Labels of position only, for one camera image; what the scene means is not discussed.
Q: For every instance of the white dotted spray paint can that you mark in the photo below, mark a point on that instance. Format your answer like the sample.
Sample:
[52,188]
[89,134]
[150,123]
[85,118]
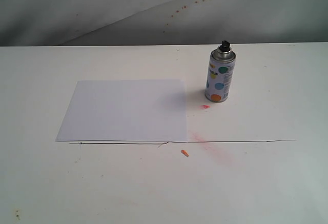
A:
[220,71]

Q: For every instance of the white paper sheet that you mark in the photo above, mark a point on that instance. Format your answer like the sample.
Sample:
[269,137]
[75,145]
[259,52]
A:
[146,110]

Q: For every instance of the white backdrop sheet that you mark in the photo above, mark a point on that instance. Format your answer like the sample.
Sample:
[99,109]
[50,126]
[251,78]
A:
[161,22]

